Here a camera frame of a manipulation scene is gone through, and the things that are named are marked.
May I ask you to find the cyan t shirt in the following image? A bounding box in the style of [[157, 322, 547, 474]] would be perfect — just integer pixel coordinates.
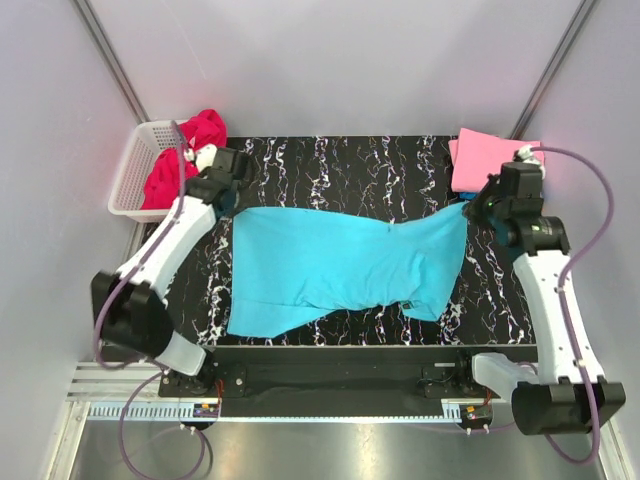
[[227, 203, 467, 338]]

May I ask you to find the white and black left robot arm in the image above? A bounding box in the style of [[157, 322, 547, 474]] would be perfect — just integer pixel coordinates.
[[91, 147, 251, 396]]

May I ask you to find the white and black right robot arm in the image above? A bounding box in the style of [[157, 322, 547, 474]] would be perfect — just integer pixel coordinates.
[[453, 161, 626, 435]]

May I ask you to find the blue folded t shirt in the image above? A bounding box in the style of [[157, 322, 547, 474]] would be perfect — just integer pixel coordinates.
[[458, 192, 478, 201]]

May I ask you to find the pink folded t shirt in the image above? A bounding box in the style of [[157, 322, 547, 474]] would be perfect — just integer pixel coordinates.
[[449, 128, 541, 193]]

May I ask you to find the red t shirt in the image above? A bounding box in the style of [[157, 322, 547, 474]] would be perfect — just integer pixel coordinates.
[[141, 109, 228, 210]]

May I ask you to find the black marbled table mat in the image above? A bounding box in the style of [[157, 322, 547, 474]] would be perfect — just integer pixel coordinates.
[[167, 135, 535, 348]]

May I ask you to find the white plastic basket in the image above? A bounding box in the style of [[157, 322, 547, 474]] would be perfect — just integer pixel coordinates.
[[108, 120, 177, 223]]

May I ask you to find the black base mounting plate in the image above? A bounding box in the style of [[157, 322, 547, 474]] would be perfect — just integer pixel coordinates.
[[158, 345, 514, 419]]

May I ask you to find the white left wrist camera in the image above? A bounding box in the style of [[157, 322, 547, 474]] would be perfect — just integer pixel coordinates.
[[183, 144, 218, 173]]

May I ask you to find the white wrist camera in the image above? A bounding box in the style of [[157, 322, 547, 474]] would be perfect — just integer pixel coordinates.
[[513, 144, 546, 177], [183, 144, 218, 173]]

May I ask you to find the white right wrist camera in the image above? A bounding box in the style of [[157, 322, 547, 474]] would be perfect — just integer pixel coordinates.
[[513, 144, 546, 177]]

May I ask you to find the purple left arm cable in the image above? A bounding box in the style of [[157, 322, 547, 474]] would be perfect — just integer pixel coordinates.
[[93, 119, 194, 370]]

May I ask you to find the aluminium frame rail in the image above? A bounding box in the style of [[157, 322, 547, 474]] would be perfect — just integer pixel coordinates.
[[65, 362, 169, 401]]

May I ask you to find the white slotted cable duct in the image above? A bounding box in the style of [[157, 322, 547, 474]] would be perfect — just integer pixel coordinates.
[[87, 402, 219, 422]]

